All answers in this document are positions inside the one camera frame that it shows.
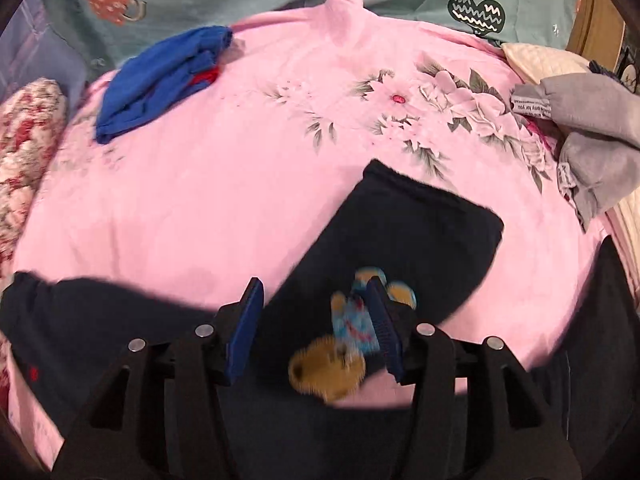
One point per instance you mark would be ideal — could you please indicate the dark navy pants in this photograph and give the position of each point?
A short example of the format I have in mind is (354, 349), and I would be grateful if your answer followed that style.
(420, 230)

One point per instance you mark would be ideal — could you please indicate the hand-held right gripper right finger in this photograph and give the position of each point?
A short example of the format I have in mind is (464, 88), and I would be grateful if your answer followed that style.
(385, 325)

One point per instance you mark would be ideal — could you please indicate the blue folded pants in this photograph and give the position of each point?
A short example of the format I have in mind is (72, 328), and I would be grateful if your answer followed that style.
(155, 82)

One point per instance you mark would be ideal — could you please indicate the cream quilted pillow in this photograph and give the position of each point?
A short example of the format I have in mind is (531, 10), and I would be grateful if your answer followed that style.
(545, 62)

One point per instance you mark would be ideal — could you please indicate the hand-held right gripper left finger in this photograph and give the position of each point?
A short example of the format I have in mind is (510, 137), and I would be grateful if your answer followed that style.
(246, 325)

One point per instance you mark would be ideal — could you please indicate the wooden headboard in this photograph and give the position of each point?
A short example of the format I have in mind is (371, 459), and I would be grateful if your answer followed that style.
(602, 25)

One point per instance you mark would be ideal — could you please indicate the pink floral bed sheet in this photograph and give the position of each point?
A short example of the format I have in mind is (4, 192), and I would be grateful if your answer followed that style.
(225, 175)

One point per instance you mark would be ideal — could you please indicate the grey garment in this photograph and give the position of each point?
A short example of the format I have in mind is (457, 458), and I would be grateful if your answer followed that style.
(595, 125)

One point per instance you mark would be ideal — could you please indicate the red floral pillow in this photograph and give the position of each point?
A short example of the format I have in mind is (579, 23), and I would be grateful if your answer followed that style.
(27, 150)

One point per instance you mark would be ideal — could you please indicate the blue plaid pillow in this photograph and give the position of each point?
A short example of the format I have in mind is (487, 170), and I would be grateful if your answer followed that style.
(40, 50)

